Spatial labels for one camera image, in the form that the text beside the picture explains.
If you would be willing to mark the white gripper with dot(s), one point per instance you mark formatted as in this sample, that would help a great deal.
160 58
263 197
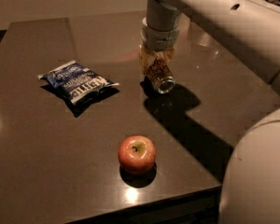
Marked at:
160 40

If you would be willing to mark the orange soda can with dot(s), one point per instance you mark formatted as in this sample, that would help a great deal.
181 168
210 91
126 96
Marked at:
160 76

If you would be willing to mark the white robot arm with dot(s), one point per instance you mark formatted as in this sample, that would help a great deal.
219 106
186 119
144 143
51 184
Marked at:
230 53

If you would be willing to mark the blue chips bag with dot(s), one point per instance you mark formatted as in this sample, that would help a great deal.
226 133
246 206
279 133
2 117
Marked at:
75 81

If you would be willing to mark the red apple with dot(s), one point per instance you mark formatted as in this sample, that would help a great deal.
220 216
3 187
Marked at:
137 155

